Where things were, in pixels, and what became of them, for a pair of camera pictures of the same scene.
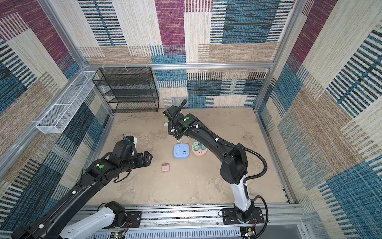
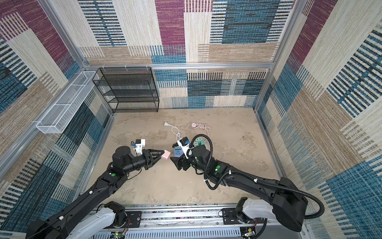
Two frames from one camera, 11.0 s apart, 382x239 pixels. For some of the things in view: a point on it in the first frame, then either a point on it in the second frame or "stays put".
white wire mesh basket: (59, 116) stays put
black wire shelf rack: (129, 89) stays put
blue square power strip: (181, 151) stays put
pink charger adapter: (165, 167) → (166, 155)
